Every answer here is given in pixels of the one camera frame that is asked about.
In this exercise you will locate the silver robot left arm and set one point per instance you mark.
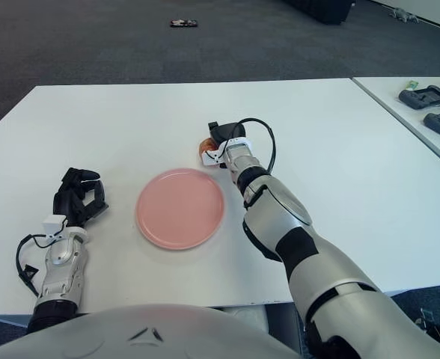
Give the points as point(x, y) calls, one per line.
point(59, 265)

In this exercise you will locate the pink round plate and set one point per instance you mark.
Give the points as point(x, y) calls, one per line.
point(180, 209)

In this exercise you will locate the grey robot torso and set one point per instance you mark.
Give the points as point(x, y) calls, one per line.
point(130, 333)

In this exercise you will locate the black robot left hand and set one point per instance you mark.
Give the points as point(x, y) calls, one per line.
point(72, 202)

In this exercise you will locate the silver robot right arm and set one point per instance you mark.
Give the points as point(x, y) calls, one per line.
point(280, 209)

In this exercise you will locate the black caster wheel stand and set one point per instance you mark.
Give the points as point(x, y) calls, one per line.
point(429, 323)

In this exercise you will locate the grey floor clutter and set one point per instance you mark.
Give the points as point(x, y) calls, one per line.
point(403, 15)

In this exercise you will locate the small dark floor object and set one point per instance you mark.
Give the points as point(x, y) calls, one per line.
point(183, 23)

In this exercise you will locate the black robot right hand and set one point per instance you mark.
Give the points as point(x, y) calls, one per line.
point(229, 132)

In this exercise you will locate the green small packet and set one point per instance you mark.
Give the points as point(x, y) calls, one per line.
point(412, 85)

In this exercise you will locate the black box furniture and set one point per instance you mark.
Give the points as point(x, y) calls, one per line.
point(317, 10)

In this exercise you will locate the red yellow apple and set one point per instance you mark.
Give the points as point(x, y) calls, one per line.
point(206, 144)

